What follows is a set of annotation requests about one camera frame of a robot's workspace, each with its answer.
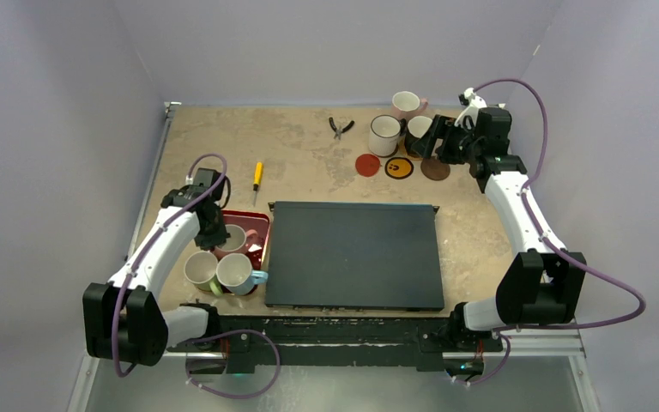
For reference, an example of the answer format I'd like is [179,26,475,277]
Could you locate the green handled white mug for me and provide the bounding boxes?
[184,251,223,296]

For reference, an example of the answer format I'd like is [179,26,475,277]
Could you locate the orange smiley coaster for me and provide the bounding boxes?
[384,157,414,180]

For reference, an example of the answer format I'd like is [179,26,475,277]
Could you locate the dark rectangular board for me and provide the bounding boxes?
[265,201,445,312]

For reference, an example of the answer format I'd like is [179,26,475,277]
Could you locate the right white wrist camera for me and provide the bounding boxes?
[454,88,487,130]

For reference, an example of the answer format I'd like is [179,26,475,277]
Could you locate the salmon pink mug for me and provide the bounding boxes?
[212,224,260,260]

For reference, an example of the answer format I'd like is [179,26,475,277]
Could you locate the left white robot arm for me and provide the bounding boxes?
[82,168,228,366]

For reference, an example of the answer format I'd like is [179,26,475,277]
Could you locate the grey white mug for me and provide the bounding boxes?
[368,115,407,157]

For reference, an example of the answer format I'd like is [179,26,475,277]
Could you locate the yellow handled screwdriver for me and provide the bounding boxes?
[252,161,263,206]

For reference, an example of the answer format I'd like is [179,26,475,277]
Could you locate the black handled white mug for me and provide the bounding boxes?
[403,115,432,160]

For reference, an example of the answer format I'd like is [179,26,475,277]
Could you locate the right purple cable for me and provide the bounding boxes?
[450,78,647,388]

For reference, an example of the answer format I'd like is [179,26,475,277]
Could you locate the dark brown wooden coaster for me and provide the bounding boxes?
[420,158,450,181]

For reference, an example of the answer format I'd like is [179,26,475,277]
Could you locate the red tray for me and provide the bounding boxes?
[213,222,269,296]

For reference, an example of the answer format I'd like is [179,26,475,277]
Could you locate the red apple coaster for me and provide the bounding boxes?
[354,153,382,178]

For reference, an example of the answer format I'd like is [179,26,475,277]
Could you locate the pink handled white mug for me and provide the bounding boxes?
[391,91,428,126]

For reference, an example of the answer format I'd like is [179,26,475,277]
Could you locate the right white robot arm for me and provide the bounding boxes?
[413,107,585,349]

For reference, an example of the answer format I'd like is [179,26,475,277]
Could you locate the black pliers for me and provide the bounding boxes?
[328,117,355,140]

